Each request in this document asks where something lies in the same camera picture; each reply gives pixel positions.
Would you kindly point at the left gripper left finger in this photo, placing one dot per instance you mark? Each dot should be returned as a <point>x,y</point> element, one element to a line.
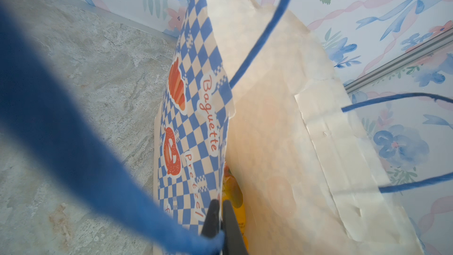
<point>212,223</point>

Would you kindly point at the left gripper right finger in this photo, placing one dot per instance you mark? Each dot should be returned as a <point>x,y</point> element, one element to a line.
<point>234,243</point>

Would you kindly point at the yellow mango candy bag front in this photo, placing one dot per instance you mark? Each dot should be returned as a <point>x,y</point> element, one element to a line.
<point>232,192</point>

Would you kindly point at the blue checkered paper bag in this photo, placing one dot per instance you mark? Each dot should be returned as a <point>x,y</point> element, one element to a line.
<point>250,87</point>

